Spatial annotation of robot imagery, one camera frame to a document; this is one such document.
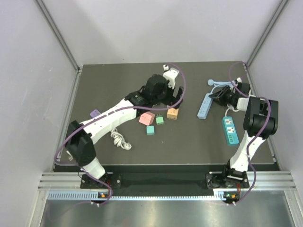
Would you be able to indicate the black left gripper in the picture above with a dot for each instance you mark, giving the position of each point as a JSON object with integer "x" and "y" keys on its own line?
{"x": 172, "y": 100}

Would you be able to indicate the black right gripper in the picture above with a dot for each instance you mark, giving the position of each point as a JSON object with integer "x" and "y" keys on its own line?
{"x": 220, "y": 95}

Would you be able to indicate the white light-blue power strip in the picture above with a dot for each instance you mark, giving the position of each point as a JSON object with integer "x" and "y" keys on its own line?
{"x": 204, "y": 107}

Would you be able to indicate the orange wooden cube plug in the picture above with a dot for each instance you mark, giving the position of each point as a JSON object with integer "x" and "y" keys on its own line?
{"x": 172, "y": 113}

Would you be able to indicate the green charger plug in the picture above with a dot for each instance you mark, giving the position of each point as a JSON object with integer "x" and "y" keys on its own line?
{"x": 159, "y": 119}

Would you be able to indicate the pink charger plug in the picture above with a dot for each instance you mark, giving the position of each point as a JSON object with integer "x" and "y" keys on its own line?
{"x": 147, "y": 118}

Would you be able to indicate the teal power strip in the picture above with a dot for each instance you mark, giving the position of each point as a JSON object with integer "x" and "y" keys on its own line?
{"x": 229, "y": 129}

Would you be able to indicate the teal charger plug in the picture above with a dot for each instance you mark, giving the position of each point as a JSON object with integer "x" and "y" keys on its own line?
{"x": 150, "y": 130}

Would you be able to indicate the purple power strip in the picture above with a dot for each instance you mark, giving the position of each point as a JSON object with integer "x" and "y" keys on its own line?
{"x": 95, "y": 113}

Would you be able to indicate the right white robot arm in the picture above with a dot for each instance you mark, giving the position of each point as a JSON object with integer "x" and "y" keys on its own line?
{"x": 260, "y": 122}

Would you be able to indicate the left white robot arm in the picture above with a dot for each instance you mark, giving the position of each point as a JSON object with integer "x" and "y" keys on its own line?
{"x": 81, "y": 137}

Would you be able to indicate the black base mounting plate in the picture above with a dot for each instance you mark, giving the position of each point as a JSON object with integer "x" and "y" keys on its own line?
{"x": 201, "y": 179}

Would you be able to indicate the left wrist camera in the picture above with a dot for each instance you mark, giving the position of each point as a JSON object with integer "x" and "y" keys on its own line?
{"x": 170, "y": 74}

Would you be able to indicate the slotted cable duct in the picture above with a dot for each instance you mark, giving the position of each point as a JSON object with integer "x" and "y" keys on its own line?
{"x": 100, "y": 196}

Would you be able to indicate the aluminium frame rail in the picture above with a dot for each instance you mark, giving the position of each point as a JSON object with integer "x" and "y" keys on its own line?
{"x": 59, "y": 181}

